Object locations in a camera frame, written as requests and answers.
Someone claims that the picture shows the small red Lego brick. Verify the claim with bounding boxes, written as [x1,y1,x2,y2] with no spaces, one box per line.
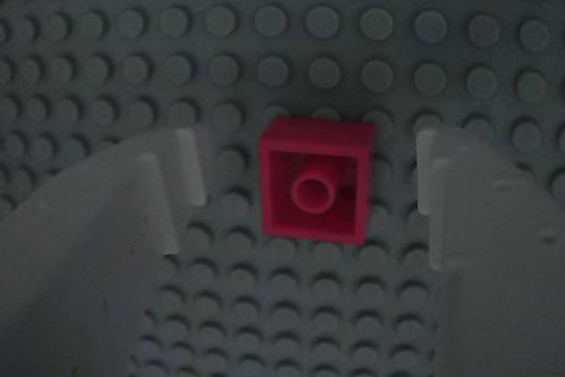
[259,116,378,247]

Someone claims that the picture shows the grey Lego baseplate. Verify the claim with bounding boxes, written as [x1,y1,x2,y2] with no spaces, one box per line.
[0,0,565,377]

